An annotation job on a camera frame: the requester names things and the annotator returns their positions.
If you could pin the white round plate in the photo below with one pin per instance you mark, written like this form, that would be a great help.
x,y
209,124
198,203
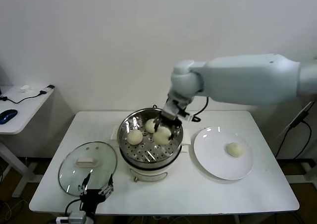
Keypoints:
x,y
215,159

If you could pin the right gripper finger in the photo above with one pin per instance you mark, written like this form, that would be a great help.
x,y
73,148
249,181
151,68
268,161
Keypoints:
x,y
156,125
175,132

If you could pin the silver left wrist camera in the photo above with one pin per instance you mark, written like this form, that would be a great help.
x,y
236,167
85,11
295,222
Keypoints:
x,y
76,216

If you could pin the dark monitor edge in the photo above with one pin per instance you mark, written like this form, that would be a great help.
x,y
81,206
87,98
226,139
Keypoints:
x,y
1,85

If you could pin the small white desk object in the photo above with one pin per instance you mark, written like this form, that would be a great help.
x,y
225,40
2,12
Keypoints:
x,y
26,88

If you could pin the white steamed baozi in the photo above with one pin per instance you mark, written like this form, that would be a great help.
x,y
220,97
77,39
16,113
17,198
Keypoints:
x,y
135,137
162,136
234,149
149,125

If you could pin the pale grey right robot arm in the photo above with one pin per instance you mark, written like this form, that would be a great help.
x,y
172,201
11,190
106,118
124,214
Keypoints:
x,y
247,80

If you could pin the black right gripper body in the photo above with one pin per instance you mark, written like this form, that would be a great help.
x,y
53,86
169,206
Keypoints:
x,y
171,123

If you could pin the white electric cooker base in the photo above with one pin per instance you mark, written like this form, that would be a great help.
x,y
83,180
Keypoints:
x,y
148,175

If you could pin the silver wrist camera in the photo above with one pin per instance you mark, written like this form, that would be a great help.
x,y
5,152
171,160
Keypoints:
x,y
76,216
171,108

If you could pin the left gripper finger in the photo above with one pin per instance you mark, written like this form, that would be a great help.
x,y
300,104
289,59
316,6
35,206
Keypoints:
x,y
83,188
109,187

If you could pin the blue computer mouse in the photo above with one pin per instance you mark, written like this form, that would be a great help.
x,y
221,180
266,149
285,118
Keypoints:
x,y
8,116

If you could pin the white side desk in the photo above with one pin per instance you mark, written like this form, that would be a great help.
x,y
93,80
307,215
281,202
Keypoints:
x,y
27,115

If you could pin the small black desk device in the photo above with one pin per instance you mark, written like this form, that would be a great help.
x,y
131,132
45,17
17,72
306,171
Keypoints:
x,y
50,86

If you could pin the stainless steel steamer basket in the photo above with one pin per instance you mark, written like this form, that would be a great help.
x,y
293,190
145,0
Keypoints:
x,y
138,154

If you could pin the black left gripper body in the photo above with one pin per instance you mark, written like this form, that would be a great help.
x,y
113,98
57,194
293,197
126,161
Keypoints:
x,y
91,196

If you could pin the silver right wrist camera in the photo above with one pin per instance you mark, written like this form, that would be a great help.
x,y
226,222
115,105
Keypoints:
x,y
171,108

